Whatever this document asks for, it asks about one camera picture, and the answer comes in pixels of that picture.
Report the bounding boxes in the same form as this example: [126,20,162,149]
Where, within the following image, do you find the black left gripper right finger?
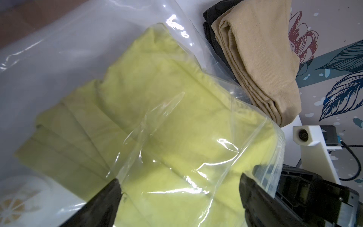
[240,174,305,227]

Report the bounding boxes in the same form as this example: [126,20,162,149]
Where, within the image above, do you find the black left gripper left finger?
[60,178,122,227]

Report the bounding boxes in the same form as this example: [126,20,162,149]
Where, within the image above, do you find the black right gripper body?
[252,164,361,227]

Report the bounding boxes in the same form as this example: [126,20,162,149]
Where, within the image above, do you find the neon yellow garment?
[16,24,284,227]

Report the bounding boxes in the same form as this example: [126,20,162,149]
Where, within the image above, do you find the clear plastic vacuum bag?
[1,1,269,227]

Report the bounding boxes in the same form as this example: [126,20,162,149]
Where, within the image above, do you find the beige knitted garment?
[215,1,302,127]

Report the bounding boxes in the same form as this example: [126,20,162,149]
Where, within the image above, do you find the black trousers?
[203,0,241,73]

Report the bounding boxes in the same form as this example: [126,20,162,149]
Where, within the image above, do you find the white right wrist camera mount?
[293,125,342,185]

